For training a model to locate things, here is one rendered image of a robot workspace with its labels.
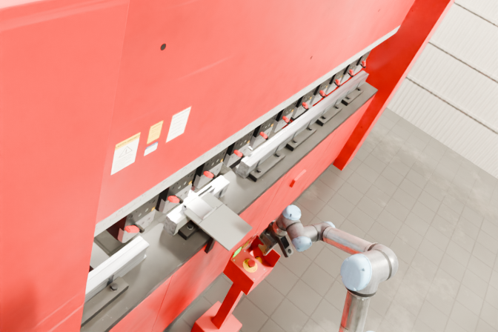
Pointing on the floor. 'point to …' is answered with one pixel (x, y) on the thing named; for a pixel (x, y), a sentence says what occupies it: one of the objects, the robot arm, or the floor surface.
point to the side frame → (406, 45)
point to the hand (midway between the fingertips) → (265, 254)
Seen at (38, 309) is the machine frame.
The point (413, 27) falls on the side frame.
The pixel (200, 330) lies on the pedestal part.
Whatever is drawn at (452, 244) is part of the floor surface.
